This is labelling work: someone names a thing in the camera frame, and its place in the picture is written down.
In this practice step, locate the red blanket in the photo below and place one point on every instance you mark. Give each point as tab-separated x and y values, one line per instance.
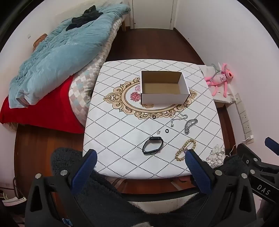
43	109

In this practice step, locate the brown item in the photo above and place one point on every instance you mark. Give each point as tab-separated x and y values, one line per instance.
39	40

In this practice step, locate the wooden bed frame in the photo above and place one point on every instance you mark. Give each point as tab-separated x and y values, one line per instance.
123	26

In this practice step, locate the pink plush toy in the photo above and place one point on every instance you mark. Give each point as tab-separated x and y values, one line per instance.
219	78

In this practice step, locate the wooden table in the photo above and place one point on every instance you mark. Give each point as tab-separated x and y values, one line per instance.
152	185

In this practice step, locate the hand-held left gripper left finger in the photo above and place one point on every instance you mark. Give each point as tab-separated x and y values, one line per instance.
87	165

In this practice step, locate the black smart watch band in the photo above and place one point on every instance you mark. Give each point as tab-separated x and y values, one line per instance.
155	138

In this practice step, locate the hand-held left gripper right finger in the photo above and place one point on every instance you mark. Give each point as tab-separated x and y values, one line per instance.
195	167

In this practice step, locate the white diamond-pattern tablecloth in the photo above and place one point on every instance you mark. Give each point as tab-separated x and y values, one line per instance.
122	135

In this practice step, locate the white wall socket plate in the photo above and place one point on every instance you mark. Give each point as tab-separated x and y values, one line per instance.
237	98
248	139
240	107
243	117
246	127

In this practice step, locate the white door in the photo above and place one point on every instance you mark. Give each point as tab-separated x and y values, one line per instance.
152	13

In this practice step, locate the black clothing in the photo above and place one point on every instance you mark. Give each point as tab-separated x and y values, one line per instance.
82	19

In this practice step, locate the white cardboard box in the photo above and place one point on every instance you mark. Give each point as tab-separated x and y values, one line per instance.
161	99

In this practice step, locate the light blue quilt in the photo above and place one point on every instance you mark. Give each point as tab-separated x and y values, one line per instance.
54	56

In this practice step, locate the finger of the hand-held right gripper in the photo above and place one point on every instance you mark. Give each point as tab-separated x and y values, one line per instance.
272	145
248	152

